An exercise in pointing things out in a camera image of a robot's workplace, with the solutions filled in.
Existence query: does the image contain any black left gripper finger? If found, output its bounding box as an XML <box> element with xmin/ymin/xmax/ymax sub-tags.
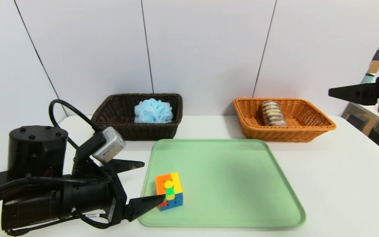
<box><xmin>124</xmin><ymin>194</ymin><xmax>166</xmax><ymax>222</ymax></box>
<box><xmin>105</xmin><ymin>159</ymin><xmax>145</xmax><ymax>174</ymax></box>

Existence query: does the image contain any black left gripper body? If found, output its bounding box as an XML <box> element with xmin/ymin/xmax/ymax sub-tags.
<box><xmin>62</xmin><ymin>166</ymin><xmax>127</xmax><ymax>226</ymax></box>

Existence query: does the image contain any colourful puzzle cube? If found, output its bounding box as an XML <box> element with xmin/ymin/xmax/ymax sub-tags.
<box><xmin>155</xmin><ymin>171</ymin><xmax>184</xmax><ymax>211</ymax></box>

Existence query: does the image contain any blue mesh bath loofah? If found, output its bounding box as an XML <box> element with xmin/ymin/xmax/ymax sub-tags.
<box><xmin>134</xmin><ymin>98</ymin><xmax>173</xmax><ymax>124</ymax></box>

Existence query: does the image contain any brown striped bread roll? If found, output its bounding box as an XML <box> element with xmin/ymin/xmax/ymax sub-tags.
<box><xmin>261</xmin><ymin>100</ymin><xmax>288</xmax><ymax>127</ymax></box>

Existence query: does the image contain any dark brown wicker basket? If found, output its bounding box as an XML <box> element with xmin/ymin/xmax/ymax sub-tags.
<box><xmin>91</xmin><ymin>93</ymin><xmax>183</xmax><ymax>141</ymax></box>

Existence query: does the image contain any orange wicker basket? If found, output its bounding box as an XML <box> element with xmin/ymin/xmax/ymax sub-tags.
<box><xmin>233</xmin><ymin>97</ymin><xmax>337</xmax><ymax>143</ymax></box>

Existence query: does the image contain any teal cup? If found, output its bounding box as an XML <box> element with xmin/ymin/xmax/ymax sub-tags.
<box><xmin>361</xmin><ymin>73</ymin><xmax>376</xmax><ymax>85</ymax></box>

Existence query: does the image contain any green plastic tray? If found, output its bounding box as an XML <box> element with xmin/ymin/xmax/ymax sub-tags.
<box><xmin>138</xmin><ymin>139</ymin><xmax>307</xmax><ymax>228</ymax></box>

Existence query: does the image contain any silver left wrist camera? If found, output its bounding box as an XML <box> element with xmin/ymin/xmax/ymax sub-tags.
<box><xmin>92</xmin><ymin>127</ymin><xmax>126</xmax><ymax>163</ymax></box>

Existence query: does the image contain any black left camera cable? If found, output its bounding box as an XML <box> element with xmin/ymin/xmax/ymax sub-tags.
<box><xmin>49</xmin><ymin>99</ymin><xmax>103</xmax><ymax>150</ymax></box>

